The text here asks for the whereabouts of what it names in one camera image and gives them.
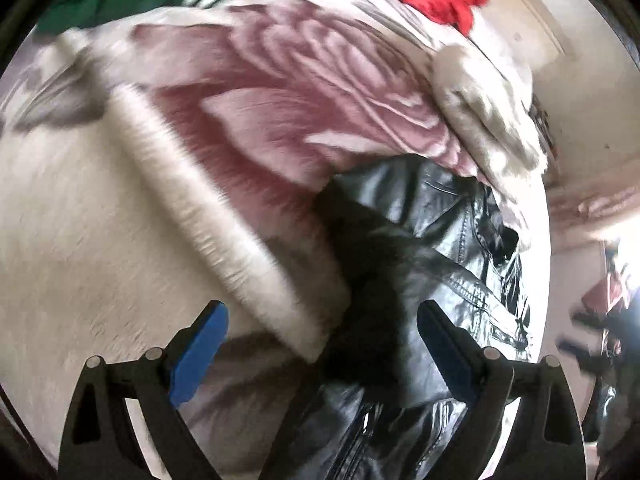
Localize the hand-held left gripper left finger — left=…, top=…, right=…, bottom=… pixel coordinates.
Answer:
left=59, top=300, right=231, bottom=480

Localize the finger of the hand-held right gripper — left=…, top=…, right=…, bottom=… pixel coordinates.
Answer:
left=572, top=311, right=613, bottom=333
left=556, top=338, right=608, bottom=368

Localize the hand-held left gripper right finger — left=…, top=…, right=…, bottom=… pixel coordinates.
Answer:
left=416, top=299, right=586, bottom=480

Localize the black leather jacket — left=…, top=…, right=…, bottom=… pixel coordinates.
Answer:
left=272, top=154, right=533, bottom=480

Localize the white fleece garment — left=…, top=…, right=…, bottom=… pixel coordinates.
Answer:
left=0, top=85, right=351, bottom=461

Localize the dark red garment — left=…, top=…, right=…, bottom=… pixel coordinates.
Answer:
left=582, top=255, right=638, bottom=321

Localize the floral plush blanket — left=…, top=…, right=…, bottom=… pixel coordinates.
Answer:
left=0, top=0, right=551, bottom=461

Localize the cream bed headboard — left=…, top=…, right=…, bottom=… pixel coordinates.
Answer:
left=480, top=0, right=571, bottom=61

